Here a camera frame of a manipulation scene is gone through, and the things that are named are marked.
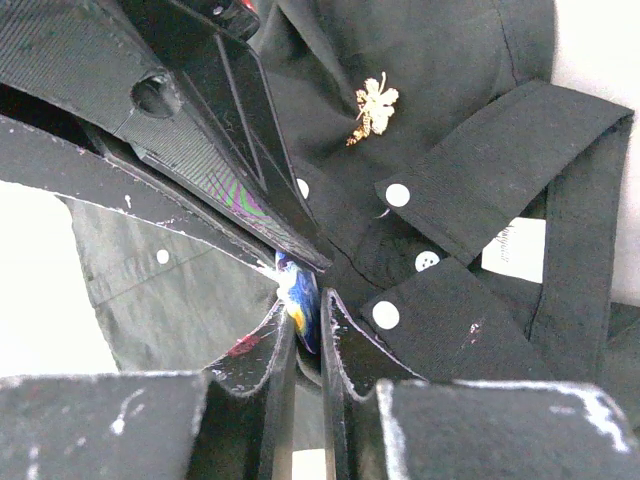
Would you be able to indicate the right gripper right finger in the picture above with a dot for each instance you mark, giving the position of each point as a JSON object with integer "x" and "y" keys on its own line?
{"x": 382, "y": 421}

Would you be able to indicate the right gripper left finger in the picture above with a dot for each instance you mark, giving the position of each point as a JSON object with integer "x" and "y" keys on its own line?
{"x": 231, "y": 420}

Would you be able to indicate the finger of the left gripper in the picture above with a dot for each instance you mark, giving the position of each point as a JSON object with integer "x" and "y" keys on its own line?
{"x": 173, "y": 85}
{"x": 38, "y": 159}

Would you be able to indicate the round blue painted brooch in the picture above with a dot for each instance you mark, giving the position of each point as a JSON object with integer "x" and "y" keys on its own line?
{"x": 298, "y": 290}

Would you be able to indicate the gold brooch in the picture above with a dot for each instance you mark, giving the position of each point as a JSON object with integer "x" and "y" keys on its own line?
{"x": 375, "y": 102}

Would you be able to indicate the black button shirt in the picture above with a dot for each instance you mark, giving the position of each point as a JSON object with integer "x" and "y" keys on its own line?
{"x": 474, "y": 238}

